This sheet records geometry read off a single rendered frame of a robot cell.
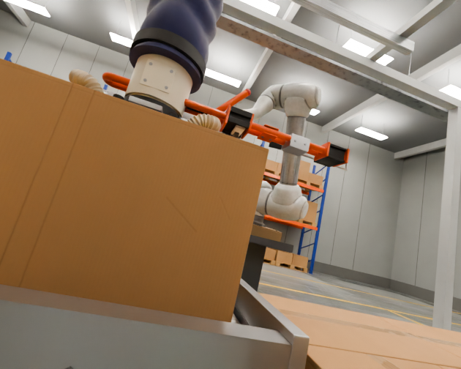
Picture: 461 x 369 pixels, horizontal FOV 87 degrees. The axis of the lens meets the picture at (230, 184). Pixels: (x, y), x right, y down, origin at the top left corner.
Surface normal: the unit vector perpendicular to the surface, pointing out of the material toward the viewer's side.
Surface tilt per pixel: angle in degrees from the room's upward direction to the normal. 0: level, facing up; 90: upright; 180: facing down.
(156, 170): 90
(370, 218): 90
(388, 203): 90
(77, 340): 90
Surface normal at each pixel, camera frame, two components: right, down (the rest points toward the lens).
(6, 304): 0.24, -0.13
